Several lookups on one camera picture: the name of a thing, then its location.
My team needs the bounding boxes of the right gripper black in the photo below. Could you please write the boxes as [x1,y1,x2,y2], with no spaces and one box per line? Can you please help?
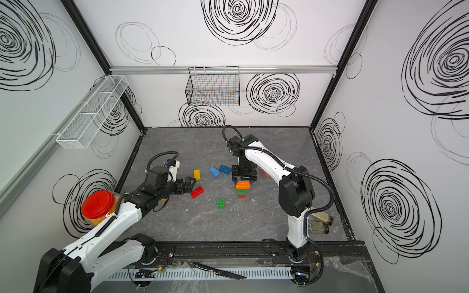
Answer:
[230,161,256,185]

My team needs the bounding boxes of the orange long lego brick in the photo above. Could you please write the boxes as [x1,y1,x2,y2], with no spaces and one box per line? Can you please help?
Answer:
[236,181,250,190]

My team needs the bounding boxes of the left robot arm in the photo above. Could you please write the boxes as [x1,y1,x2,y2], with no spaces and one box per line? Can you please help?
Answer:
[33,166,197,293]

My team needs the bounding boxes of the red long lego brick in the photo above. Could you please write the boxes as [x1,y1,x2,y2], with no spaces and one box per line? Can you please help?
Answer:
[190,186,204,199]

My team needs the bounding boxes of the yellow lego brick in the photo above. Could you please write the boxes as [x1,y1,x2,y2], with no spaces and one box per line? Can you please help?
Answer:
[193,170,201,181]

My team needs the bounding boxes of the orange half-round lego piece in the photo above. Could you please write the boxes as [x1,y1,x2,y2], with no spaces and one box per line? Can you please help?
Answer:
[259,168,270,178]

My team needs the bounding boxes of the dark blue lego brick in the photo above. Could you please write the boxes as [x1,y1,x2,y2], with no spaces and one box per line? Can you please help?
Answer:
[219,165,232,175]

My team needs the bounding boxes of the light blue lego brick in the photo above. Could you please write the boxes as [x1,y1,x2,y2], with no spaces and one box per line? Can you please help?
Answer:
[209,167,221,178]

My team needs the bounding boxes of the glass jar green contents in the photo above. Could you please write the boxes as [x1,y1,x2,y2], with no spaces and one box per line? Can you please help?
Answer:
[307,222,329,234]

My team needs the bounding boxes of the glass bottle tan lid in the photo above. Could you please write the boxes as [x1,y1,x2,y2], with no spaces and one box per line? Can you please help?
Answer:
[309,212,334,226]

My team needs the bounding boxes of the red-lidded jar yellow contents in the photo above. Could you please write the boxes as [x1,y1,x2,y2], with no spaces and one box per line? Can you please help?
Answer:
[81,190,120,227]

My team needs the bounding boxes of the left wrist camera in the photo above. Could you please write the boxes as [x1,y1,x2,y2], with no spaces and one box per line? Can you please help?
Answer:
[166,159,180,182]

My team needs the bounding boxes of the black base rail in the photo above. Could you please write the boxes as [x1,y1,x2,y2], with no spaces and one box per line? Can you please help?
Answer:
[132,240,368,267]

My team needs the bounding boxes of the black wire basket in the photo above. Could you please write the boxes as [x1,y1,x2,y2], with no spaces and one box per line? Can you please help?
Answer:
[184,66,241,106]

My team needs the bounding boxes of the white slotted cable duct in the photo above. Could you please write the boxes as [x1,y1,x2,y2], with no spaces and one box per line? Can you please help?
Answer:
[106,267,293,282]

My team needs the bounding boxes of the clear plastic wall shelf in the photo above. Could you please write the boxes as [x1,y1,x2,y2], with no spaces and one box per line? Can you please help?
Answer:
[56,75,129,149]

